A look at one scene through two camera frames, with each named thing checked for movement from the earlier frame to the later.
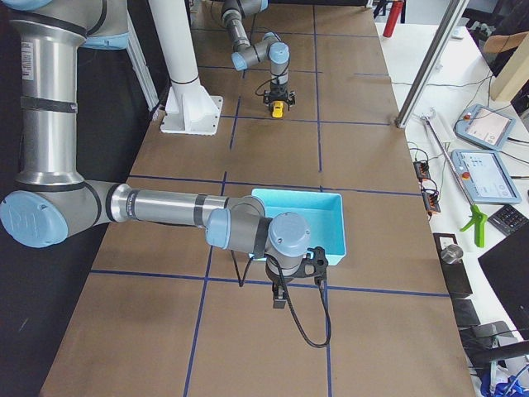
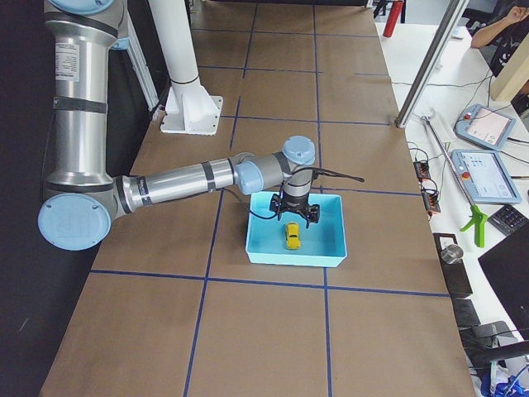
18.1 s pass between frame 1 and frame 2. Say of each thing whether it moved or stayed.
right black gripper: moved
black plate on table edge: stayed
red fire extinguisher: stayed
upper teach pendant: stayed
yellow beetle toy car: moved
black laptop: stayed
